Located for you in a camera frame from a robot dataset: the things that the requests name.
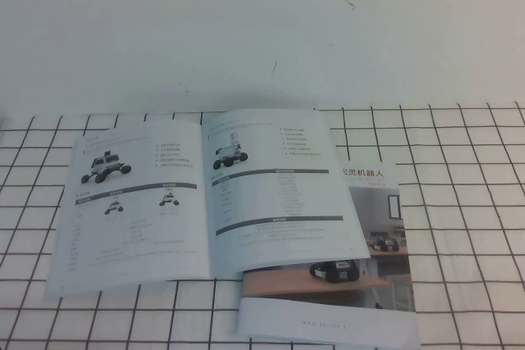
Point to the white product catalogue book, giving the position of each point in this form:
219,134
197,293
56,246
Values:
164,210

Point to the white black-grid tablecloth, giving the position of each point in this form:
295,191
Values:
459,243

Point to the closed brochure with robot cover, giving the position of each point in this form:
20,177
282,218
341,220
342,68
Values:
328,317

